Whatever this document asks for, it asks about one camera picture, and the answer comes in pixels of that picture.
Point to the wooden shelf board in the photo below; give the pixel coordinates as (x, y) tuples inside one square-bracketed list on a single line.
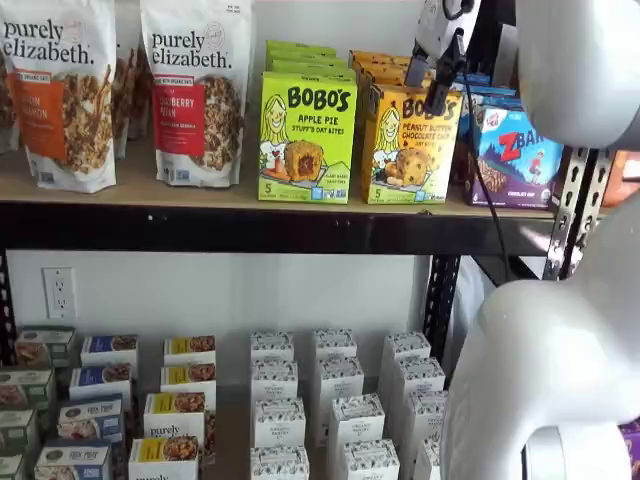
[(135, 192)]

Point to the white granola bag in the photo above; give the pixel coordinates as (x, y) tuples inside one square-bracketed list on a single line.
[(130, 100), (7, 110)]

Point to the black metal shelf frame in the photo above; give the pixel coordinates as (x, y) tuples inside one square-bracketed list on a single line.
[(250, 230)]

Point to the green Bobo's apple pie box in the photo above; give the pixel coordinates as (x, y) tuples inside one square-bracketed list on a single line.
[(310, 60), (300, 47), (307, 140), (320, 71)]

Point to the green purely elizabeth box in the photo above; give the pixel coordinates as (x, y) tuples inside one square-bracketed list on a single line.
[(10, 467), (17, 432), (45, 347), (25, 390)]

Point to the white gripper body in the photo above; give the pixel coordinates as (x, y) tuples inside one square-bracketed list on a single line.
[(442, 30)]

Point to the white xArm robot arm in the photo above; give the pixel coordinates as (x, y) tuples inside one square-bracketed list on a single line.
[(550, 350)]

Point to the white patterned pantry box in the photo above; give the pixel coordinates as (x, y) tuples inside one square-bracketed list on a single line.
[(275, 380), (341, 380), (280, 425), (419, 377), (425, 417), (406, 346), (370, 462), (428, 462), (272, 345), (335, 342), (279, 465), (356, 422)]

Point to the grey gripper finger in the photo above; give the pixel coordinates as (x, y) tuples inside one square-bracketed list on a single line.
[(417, 72)]

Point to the orange brown package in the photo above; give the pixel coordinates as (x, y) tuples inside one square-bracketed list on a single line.
[(624, 177)]

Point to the granola bag red label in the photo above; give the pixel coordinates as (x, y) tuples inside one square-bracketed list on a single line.
[(200, 100)]

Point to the white wall outlet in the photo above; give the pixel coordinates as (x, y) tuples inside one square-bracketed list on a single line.
[(59, 293)]

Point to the orange Bobo's peanut butter box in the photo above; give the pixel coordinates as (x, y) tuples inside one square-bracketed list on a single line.
[(410, 150), (387, 76), (380, 57)]

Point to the purple package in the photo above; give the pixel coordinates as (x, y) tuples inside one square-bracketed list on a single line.
[(631, 450)]

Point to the yellow purely elizabeth box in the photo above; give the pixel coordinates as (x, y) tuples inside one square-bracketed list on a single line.
[(162, 460), (190, 349), (187, 380), (175, 417)]

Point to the blue ZBar box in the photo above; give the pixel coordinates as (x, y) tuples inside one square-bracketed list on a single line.
[(492, 95), (520, 165)]

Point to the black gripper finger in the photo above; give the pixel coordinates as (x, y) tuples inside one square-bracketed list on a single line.
[(445, 80)]

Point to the white patterned small boxes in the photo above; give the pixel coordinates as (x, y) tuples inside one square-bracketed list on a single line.
[(232, 425)]

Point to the granola bag orange label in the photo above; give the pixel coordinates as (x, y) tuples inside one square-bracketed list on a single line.
[(65, 100)]

